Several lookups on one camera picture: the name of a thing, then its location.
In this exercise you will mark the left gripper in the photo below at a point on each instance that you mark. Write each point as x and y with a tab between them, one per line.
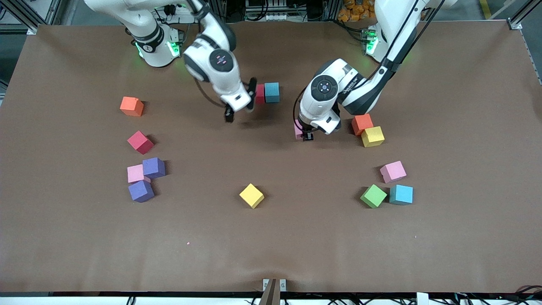
308	136

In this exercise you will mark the pink foam cube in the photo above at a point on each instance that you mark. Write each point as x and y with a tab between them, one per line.
393	172
134	173
298	132

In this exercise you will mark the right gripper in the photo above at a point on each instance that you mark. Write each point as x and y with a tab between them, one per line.
253	86

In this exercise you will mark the aluminium frame profile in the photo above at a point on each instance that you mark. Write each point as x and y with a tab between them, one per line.
525	12
25	12

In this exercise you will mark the red foam cube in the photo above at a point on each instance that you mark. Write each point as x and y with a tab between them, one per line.
261	94
140	142

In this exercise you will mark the orange foam cube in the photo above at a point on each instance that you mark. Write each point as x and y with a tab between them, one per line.
131	106
363	125

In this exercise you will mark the metal clamp bracket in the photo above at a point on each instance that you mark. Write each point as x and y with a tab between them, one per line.
283	284

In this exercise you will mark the brown wooden strip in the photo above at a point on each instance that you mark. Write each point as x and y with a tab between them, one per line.
269	294

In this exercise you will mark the purple foam cube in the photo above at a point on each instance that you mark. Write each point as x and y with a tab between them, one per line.
153	168
141	191

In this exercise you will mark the green foam cube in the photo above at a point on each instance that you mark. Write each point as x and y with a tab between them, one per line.
373	196

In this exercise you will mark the yellow foam cube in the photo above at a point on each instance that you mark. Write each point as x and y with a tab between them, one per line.
372	137
251	195

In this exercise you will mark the orange snack bag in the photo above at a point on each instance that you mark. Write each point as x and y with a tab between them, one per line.
355	12

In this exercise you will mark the blue foam cube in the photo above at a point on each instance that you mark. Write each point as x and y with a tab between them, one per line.
401	195
272	91

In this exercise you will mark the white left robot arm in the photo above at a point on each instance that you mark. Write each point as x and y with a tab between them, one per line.
360	93

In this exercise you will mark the brown paper table cover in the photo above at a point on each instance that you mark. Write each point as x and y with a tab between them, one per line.
271	241

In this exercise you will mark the white power strip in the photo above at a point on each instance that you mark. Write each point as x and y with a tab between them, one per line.
180	8

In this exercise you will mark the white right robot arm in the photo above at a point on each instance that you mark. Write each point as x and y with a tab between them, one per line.
216	63

